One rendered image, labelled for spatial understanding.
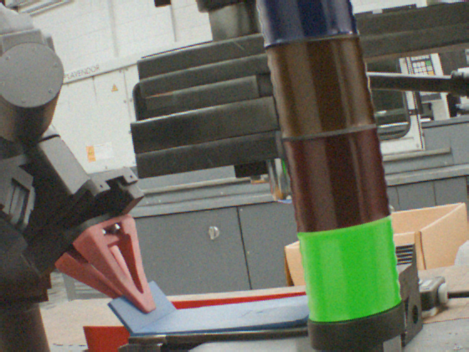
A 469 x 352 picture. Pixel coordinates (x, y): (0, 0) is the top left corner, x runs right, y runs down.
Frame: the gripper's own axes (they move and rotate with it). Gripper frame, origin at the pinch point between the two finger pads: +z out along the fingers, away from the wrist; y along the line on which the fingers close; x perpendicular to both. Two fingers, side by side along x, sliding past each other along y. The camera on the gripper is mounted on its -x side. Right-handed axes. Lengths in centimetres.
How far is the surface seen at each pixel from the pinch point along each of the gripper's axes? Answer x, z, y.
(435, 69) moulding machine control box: 439, -44, -58
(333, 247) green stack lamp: -29.1, 6.7, 27.6
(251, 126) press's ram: -9.2, -2.4, 19.9
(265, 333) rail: -4.8, 7.6, 9.7
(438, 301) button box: 32.6, 17.0, 7.3
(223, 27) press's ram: -3.2, -9.8, 20.5
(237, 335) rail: -4.8, 6.5, 7.8
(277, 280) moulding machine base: 459, -16, -220
